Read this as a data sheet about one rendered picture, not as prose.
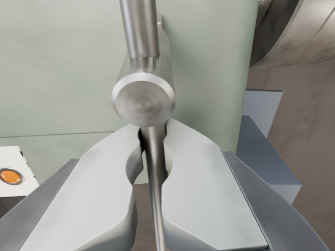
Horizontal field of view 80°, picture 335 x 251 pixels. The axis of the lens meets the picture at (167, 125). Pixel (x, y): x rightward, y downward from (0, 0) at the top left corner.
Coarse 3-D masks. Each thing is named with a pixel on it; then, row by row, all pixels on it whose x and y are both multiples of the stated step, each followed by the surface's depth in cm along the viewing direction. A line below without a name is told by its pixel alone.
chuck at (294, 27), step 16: (272, 0) 22; (288, 0) 20; (304, 0) 18; (320, 0) 18; (272, 16) 23; (288, 16) 20; (304, 16) 19; (320, 16) 19; (256, 32) 27; (272, 32) 23; (288, 32) 21; (304, 32) 21; (256, 48) 27; (272, 48) 23; (288, 48) 23; (256, 64) 28; (272, 64) 27
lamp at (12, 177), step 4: (4, 172) 23; (8, 172) 23; (12, 172) 23; (4, 176) 23; (8, 176) 23; (12, 176) 23; (16, 176) 23; (8, 180) 24; (12, 180) 24; (16, 180) 24
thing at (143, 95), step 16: (160, 16) 14; (160, 32) 10; (160, 48) 8; (128, 64) 7; (144, 64) 7; (160, 64) 7; (128, 80) 6; (144, 80) 6; (160, 80) 6; (112, 96) 7; (128, 96) 7; (144, 96) 7; (160, 96) 7; (128, 112) 7; (144, 112) 7; (160, 112) 7
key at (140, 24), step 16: (128, 0) 6; (144, 0) 6; (128, 16) 6; (144, 16) 6; (128, 32) 7; (144, 32) 7; (128, 48) 7; (144, 48) 7; (144, 128) 10; (160, 128) 10; (144, 144) 10; (160, 144) 10; (160, 160) 11; (160, 176) 11; (160, 192) 12; (160, 208) 12; (160, 224) 13; (160, 240) 13
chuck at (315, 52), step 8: (328, 16) 19; (328, 24) 20; (320, 32) 21; (328, 32) 21; (312, 40) 22; (320, 40) 22; (328, 40) 22; (304, 48) 23; (312, 48) 23; (320, 48) 23; (328, 48) 23; (296, 56) 25; (304, 56) 25; (312, 56) 25; (320, 56) 25; (328, 56) 25; (280, 64) 28; (288, 64) 28; (296, 64) 28; (304, 64) 29; (312, 64) 29
